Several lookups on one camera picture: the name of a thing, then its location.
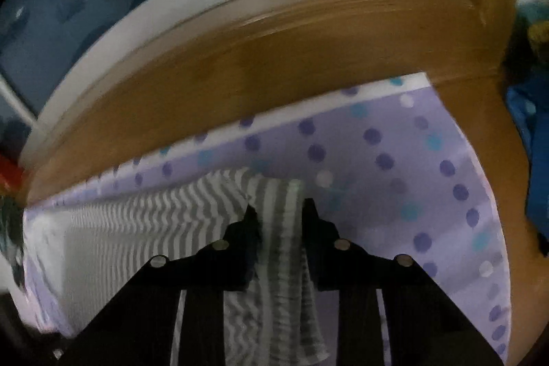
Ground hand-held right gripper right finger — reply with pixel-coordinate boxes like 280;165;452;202
302;198;504;366

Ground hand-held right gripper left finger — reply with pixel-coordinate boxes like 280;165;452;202
64;203;262;366

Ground grey white striped garment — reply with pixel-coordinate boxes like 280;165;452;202
26;166;331;366

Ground dark clothes pile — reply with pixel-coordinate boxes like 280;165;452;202
0;194;26;290

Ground colourful patterned clothes pile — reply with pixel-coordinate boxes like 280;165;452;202
504;0;549;255

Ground purple dotted bedsheet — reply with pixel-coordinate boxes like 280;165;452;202
23;72;515;366

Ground red box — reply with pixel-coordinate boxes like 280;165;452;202
0;158;26;195

